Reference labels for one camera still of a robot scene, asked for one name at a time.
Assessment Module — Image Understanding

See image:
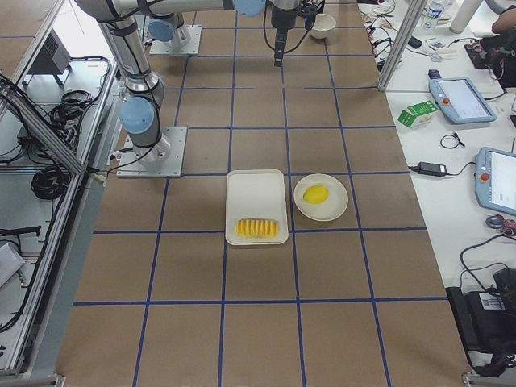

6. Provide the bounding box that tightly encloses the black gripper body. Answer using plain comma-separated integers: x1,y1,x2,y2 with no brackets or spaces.
270,0,301,29

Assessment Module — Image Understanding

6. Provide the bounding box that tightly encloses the cream ceramic bowl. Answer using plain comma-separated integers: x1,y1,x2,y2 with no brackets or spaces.
309,13,336,40

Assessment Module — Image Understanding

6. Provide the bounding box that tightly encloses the yellow lemon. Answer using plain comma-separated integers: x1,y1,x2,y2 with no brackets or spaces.
303,185,330,205

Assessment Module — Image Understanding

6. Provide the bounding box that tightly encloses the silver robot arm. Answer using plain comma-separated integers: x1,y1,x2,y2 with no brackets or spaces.
77,0,302,167

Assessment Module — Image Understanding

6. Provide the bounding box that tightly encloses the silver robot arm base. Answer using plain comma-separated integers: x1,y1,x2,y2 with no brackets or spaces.
144,14,202,56

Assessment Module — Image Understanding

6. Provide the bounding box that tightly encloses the cream rectangular tray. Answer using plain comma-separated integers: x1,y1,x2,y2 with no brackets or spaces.
225,169,289,246

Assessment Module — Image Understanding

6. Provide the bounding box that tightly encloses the clear plastic water bottle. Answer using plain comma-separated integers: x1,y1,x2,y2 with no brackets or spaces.
421,0,444,34

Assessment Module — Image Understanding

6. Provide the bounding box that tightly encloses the green white carton box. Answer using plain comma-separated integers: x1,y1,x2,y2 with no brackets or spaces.
397,100,439,128

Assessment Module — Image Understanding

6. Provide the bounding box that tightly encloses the cream round plate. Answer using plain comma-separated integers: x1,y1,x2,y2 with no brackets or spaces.
293,173,349,222

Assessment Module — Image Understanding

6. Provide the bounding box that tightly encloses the sliced yellow fruit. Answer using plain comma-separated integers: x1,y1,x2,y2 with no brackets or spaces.
235,218,279,239

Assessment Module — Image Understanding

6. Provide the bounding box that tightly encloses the blue teach pendant upper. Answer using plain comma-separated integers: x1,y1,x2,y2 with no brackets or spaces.
428,77,497,124

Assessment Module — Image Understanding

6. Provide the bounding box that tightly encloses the blue teach pendant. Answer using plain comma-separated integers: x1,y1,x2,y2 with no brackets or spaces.
428,77,497,124
475,147,516,215

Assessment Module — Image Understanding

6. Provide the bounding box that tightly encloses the black power adapter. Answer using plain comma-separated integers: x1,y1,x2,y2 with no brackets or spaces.
417,161,447,177

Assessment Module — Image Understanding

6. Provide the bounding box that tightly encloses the grey control box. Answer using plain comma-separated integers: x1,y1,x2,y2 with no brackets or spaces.
23,29,71,86

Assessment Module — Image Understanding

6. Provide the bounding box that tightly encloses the blue teach pendant lower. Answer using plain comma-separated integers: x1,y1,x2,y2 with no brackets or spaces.
475,147,516,215

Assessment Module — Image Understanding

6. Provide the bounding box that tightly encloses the aluminium frame post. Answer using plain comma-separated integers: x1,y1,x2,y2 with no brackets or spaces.
377,0,426,91

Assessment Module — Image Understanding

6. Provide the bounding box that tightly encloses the coiled black cable bundle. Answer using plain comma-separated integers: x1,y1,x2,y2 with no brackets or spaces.
31,166,68,201

